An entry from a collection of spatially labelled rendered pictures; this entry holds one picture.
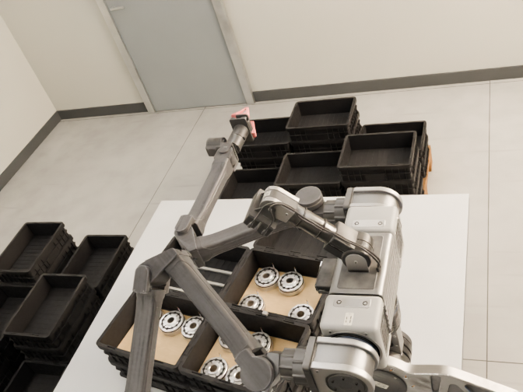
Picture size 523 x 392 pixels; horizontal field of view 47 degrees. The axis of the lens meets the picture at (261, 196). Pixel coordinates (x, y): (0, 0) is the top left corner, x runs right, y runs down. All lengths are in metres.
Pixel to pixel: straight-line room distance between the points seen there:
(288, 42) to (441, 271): 2.85
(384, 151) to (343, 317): 2.21
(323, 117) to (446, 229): 1.50
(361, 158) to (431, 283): 1.20
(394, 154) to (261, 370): 2.25
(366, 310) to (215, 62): 4.01
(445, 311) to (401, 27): 2.75
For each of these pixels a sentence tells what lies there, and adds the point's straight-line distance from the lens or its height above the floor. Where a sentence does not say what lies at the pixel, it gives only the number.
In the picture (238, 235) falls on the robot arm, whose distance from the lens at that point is 1.72.
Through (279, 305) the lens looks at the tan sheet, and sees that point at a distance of 2.36.
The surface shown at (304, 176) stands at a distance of 3.63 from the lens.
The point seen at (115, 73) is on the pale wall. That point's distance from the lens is 5.72.
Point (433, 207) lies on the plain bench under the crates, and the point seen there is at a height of 0.70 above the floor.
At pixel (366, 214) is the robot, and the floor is 1.53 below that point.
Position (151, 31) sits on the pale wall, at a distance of 5.26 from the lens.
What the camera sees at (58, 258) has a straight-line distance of 3.75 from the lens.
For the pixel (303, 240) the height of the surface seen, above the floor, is 0.83.
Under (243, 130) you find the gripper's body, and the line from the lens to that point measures 2.14.
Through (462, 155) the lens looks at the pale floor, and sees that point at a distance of 4.16.
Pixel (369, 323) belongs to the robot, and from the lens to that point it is 1.34.
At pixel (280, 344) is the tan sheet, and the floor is 0.83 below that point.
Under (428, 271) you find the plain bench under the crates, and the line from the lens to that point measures 2.52.
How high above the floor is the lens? 2.59
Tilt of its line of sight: 38 degrees down
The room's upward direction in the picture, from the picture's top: 20 degrees counter-clockwise
